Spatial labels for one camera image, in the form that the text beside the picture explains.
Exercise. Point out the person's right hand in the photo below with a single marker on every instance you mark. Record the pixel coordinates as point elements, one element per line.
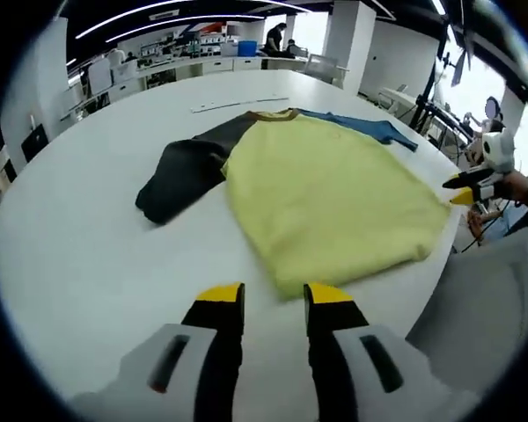
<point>517,189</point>

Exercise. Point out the yellow blue grey garment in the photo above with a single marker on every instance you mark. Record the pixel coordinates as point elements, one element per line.
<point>325,198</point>

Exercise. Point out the long curved ceiling light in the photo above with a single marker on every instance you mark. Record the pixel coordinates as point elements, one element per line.
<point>167,21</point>

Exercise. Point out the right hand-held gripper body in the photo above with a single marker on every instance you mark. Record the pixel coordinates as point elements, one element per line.
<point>499,149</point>

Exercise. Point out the white bottle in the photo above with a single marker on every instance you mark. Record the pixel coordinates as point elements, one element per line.
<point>32,120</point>

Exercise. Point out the white square pillar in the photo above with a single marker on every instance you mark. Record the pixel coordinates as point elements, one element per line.
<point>35,88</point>
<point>349,39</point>

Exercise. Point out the black tripod stand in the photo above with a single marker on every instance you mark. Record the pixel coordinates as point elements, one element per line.
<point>427,105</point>

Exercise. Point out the long white workbench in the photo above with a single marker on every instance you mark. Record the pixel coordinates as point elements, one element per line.
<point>180,72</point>

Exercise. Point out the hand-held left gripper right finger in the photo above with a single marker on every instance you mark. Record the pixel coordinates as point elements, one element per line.
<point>347,365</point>

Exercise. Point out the blue plastic bin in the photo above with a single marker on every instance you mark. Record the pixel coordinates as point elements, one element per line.
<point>247,48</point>

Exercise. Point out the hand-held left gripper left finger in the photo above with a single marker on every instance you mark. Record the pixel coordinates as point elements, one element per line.
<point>193,365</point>

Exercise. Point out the black low cabinet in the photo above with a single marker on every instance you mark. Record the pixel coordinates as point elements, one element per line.
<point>34,143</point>

